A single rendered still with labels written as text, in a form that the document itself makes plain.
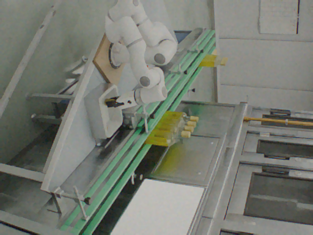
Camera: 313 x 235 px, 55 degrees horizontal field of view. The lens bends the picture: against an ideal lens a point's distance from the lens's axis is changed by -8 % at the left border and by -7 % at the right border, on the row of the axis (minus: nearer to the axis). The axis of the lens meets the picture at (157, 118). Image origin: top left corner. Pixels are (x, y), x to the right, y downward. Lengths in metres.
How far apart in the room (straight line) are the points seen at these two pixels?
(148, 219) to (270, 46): 6.52
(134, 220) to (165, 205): 0.16
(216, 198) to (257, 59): 6.39
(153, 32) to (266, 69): 6.37
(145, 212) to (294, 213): 0.69
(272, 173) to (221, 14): 6.09
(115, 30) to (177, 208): 0.84
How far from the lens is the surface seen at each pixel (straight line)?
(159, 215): 1.46
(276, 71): 7.81
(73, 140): 1.48
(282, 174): 1.75
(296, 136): 2.06
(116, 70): 1.73
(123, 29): 1.41
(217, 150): 1.81
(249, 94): 8.10
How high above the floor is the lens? 1.61
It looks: 21 degrees down
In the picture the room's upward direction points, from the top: 95 degrees clockwise
